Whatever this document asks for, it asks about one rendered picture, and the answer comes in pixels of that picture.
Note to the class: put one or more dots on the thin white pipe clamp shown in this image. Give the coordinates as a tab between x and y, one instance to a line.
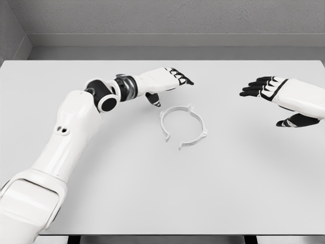
200	122

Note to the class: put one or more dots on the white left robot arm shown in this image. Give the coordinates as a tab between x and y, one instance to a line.
71	132

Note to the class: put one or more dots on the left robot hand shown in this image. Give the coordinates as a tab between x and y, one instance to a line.
160	80

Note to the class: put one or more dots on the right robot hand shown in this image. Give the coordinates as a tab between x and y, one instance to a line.
294	95

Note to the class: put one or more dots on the wide white table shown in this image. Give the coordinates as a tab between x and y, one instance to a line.
162	193

